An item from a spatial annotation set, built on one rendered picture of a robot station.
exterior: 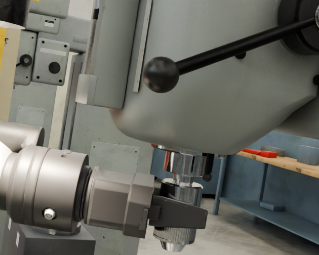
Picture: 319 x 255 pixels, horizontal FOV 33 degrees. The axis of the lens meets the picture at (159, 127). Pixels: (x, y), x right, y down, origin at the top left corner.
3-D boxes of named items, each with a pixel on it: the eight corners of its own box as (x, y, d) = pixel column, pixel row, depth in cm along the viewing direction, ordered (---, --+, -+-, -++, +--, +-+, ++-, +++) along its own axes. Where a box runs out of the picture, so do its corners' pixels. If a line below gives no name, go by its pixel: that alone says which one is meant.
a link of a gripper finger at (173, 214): (203, 232, 58) (146, 223, 58) (208, 204, 58) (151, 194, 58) (204, 237, 57) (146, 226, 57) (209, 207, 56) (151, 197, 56)
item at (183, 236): (149, 240, 59) (157, 190, 58) (156, 230, 63) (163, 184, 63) (192, 248, 58) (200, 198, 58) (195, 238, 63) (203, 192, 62)
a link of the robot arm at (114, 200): (156, 172, 54) (37, 152, 54) (140, 265, 54) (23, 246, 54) (157, 158, 67) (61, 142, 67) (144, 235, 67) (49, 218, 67)
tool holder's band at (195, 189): (157, 190, 58) (159, 181, 58) (163, 184, 63) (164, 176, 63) (200, 198, 58) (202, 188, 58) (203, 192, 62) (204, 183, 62)
